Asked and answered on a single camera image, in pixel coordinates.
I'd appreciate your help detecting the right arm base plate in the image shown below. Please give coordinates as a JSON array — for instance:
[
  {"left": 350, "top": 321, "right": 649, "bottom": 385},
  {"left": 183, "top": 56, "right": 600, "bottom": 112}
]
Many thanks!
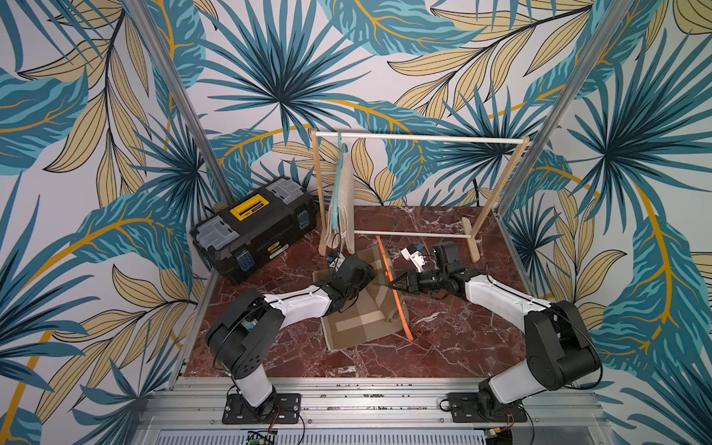
[{"left": 445, "top": 391, "right": 528, "bottom": 425}]

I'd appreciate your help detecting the aluminium frame post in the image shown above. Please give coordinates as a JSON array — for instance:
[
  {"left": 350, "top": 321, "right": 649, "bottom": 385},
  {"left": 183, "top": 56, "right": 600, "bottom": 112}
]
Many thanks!
[
  {"left": 496, "top": 1, "right": 633, "bottom": 221},
  {"left": 125, "top": 0, "right": 235, "bottom": 205}
]

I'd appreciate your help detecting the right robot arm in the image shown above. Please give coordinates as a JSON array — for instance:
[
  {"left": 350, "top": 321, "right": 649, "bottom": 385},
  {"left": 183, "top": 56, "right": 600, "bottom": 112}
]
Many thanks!
[{"left": 390, "top": 242, "right": 603, "bottom": 423}]

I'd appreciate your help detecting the left aluminium frame post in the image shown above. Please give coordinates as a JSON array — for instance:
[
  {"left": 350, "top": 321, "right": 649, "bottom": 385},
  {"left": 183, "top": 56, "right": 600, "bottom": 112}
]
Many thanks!
[{"left": 125, "top": 0, "right": 235, "bottom": 205}]

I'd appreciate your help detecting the black yellow toolbox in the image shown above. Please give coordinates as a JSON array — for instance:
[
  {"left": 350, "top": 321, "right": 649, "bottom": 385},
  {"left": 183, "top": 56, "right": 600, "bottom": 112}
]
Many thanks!
[{"left": 190, "top": 177, "right": 317, "bottom": 285}]

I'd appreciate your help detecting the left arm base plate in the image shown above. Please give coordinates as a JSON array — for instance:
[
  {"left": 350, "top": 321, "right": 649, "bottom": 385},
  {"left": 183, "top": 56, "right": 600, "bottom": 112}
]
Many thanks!
[{"left": 222, "top": 393, "right": 302, "bottom": 426}]

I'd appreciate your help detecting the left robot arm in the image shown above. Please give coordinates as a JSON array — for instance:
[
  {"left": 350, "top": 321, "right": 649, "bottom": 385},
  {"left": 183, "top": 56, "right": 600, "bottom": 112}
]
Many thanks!
[{"left": 206, "top": 257, "right": 376, "bottom": 416}]

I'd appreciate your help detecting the right aluminium frame post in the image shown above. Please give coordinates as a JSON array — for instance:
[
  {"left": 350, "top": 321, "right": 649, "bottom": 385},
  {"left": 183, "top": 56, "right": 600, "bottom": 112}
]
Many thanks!
[{"left": 496, "top": 1, "right": 633, "bottom": 221}]

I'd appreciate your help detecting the beige knitted scarf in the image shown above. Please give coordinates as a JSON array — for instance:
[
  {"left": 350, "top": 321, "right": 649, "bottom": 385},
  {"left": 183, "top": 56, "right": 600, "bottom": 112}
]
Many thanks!
[{"left": 324, "top": 153, "right": 355, "bottom": 254}]

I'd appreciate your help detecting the brown checked placemat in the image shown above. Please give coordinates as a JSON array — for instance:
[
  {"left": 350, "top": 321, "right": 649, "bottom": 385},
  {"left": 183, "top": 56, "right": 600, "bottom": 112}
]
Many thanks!
[{"left": 321, "top": 245, "right": 403, "bottom": 352}]

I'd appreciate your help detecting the wooden clothes rack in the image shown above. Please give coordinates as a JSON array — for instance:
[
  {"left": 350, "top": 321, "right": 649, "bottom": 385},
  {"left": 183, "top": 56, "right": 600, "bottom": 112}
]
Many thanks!
[{"left": 308, "top": 129, "right": 530, "bottom": 263}]

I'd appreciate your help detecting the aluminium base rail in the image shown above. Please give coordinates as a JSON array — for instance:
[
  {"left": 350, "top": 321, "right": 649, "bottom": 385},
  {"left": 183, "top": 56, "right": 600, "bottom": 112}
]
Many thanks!
[{"left": 132, "top": 378, "right": 617, "bottom": 444}]

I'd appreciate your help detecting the orange plastic hanger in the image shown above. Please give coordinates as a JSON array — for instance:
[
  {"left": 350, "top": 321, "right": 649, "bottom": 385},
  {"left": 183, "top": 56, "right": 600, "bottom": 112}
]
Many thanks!
[{"left": 376, "top": 235, "right": 415, "bottom": 342}]

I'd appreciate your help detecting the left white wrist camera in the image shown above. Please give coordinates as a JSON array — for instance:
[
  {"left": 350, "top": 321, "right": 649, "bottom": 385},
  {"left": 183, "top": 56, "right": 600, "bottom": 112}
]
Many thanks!
[{"left": 327, "top": 253, "right": 346, "bottom": 271}]

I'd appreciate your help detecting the teal plastic hanger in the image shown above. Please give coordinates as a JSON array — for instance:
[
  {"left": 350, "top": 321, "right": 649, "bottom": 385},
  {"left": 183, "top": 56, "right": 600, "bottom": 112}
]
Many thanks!
[{"left": 330, "top": 135, "right": 348, "bottom": 232}]

